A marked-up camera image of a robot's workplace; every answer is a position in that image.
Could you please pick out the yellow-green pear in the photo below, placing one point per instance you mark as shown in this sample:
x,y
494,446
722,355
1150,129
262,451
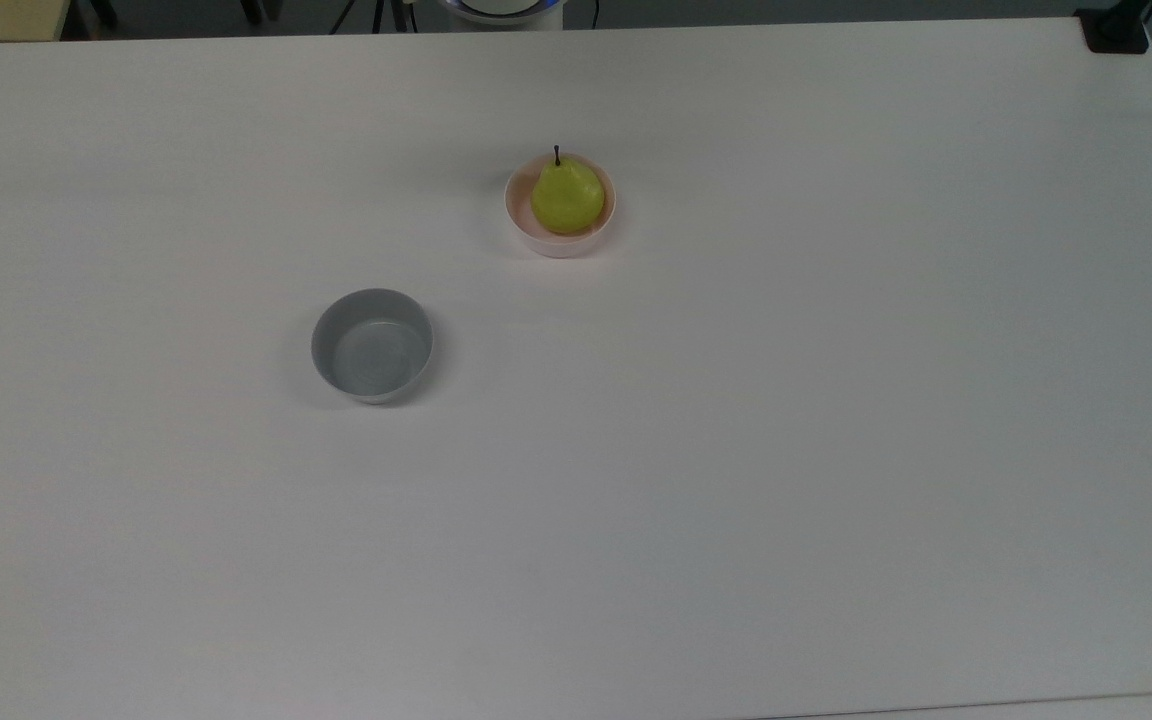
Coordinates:
x,y
568,200

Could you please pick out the pink plastic bowl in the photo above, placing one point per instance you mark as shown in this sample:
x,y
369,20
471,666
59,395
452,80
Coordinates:
x,y
561,247

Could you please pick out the grey plastic bowl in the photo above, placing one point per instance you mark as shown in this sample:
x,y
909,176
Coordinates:
x,y
372,350

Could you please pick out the black camera tripod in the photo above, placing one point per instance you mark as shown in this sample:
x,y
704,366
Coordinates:
x,y
378,10

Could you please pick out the black table clamp mount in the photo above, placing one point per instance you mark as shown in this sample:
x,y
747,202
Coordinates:
x,y
1116,36

